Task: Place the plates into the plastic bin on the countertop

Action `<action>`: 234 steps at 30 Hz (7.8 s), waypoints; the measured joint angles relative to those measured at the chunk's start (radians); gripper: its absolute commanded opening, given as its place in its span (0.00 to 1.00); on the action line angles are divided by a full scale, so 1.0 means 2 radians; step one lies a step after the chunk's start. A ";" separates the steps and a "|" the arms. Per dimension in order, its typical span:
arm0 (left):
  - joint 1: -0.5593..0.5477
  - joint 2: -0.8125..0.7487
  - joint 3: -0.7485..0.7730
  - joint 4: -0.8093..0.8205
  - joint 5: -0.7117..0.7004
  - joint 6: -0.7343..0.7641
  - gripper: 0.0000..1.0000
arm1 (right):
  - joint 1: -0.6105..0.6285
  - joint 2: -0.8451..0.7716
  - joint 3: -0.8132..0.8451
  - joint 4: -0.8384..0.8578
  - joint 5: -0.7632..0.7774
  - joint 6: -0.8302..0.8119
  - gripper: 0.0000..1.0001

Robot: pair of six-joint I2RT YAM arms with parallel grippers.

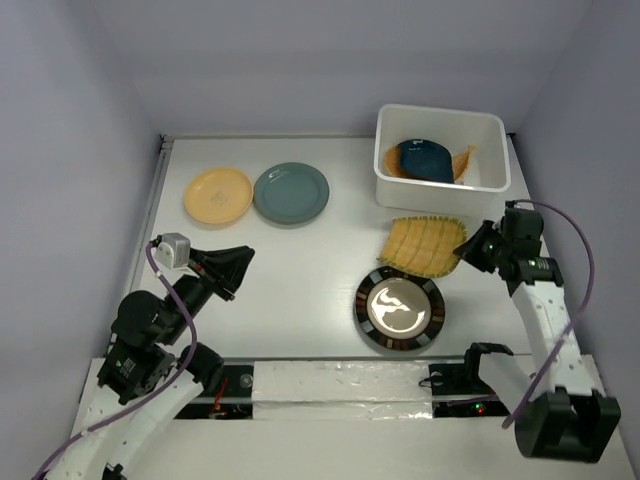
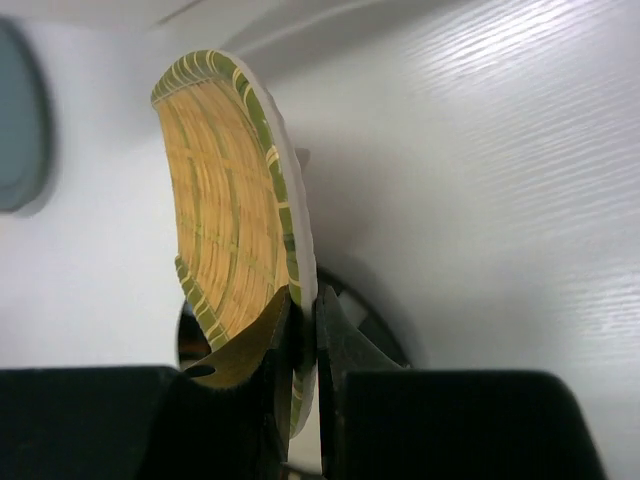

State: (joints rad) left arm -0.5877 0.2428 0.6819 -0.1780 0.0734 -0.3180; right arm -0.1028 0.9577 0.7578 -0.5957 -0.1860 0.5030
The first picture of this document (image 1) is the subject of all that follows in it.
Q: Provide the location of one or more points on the orange woven boat-shaped basket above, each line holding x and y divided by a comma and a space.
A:
461, 163

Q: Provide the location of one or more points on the yellow round plate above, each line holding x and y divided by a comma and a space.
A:
218, 196

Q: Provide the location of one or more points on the aluminium frame rail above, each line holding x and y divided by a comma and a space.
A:
136, 265

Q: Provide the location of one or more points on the dark blue leaf-shaped plate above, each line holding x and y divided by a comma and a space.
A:
426, 160

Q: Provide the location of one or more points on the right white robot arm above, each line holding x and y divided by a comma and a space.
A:
557, 412

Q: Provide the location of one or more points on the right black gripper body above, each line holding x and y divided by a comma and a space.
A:
506, 247

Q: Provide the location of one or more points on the yellow woven bamboo tray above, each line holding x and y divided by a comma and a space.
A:
424, 245

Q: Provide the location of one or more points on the white plastic bin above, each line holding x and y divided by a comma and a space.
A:
487, 177

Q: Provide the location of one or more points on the silver foil taped panel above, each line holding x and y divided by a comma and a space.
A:
340, 390

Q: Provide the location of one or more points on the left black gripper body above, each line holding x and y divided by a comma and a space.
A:
194, 292

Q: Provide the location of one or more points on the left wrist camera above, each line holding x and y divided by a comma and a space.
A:
171, 251

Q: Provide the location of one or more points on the round woven orange basket plate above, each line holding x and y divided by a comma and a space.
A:
392, 162

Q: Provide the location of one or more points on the dark round patterned plate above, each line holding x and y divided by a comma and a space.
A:
397, 311

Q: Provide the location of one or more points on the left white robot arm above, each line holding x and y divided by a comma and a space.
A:
155, 365

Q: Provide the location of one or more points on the teal round plate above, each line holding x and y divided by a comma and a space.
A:
291, 193

